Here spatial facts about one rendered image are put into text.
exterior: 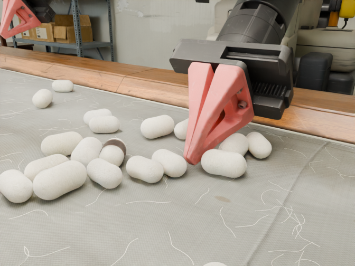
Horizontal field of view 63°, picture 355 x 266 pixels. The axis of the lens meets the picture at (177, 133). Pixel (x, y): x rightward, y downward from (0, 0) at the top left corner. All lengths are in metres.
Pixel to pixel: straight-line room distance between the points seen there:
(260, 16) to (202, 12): 2.26
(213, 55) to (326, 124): 0.16
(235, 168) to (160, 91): 0.23
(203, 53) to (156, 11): 2.55
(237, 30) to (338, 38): 0.82
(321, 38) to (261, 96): 0.82
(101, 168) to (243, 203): 0.10
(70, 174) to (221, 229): 0.11
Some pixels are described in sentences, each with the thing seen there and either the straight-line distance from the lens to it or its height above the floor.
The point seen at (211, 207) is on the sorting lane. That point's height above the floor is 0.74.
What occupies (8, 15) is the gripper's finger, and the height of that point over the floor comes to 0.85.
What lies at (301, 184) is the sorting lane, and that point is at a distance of 0.25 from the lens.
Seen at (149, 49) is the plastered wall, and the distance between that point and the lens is 2.87.
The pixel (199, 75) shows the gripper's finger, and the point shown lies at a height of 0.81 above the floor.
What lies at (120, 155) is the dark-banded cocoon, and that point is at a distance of 0.24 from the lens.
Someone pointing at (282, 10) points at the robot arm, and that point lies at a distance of 0.30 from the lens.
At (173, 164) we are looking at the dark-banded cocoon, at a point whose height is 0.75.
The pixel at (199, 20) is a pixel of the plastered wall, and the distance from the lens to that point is 2.55.
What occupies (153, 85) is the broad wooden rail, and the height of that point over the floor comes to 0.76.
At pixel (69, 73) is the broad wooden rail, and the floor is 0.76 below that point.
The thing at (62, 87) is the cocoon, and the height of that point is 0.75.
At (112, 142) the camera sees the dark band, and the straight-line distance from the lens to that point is 0.25.
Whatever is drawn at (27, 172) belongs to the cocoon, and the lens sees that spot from 0.23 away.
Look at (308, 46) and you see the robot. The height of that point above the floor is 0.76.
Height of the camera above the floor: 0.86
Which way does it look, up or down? 23 degrees down
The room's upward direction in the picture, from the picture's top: 1 degrees clockwise
